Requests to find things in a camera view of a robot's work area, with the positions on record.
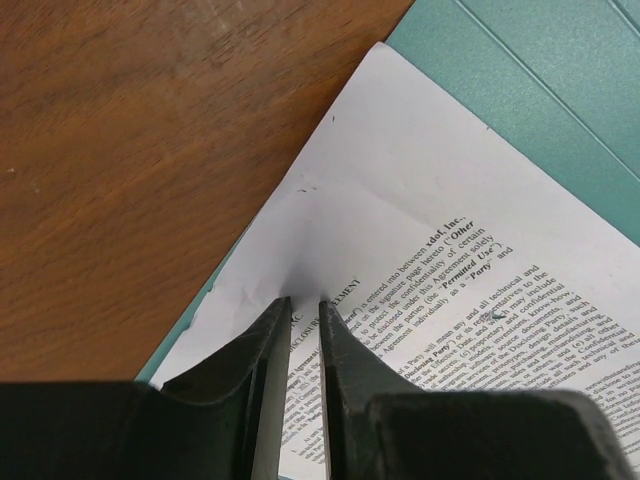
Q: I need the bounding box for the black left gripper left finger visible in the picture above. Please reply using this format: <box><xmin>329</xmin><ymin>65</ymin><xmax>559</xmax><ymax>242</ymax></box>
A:
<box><xmin>1</xmin><ymin>298</ymin><xmax>292</xmax><ymax>479</ymax></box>

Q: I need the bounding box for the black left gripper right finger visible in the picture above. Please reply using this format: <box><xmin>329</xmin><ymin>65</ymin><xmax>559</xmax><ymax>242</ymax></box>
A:
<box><xmin>319</xmin><ymin>301</ymin><xmax>635</xmax><ymax>479</ymax></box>

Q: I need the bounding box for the printed paper sheet top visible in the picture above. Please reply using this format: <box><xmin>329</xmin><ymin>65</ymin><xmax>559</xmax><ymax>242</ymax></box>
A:
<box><xmin>151</xmin><ymin>44</ymin><xmax>639</xmax><ymax>479</ymax></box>

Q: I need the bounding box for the teal file folder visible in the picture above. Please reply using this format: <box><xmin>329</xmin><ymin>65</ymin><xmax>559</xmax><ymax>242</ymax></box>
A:
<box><xmin>140</xmin><ymin>1</ymin><xmax>639</xmax><ymax>385</ymax></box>

